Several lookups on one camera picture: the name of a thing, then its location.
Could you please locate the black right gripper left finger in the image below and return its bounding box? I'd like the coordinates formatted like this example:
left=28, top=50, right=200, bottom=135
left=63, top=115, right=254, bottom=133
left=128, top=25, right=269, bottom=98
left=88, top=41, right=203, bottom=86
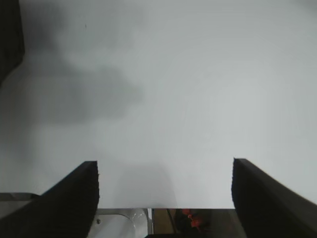
left=0, top=160, right=101, bottom=238

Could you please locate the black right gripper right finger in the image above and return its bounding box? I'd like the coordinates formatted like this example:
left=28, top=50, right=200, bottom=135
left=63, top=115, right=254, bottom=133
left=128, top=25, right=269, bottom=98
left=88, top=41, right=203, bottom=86
left=230, top=157, right=317, bottom=238

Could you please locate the dark brown wicker basket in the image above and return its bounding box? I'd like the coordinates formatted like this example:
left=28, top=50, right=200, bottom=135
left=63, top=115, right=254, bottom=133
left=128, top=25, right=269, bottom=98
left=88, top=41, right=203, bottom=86
left=0, top=0, right=26, bottom=84

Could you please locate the small red plastic object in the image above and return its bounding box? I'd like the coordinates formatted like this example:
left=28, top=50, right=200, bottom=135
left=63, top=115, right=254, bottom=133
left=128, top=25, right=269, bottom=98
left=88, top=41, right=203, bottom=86
left=182, top=209, right=210, bottom=229

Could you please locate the thin black floor cable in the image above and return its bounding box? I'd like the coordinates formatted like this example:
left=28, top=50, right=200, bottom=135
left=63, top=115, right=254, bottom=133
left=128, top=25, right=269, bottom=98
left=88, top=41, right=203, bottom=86
left=165, top=209, right=179, bottom=235

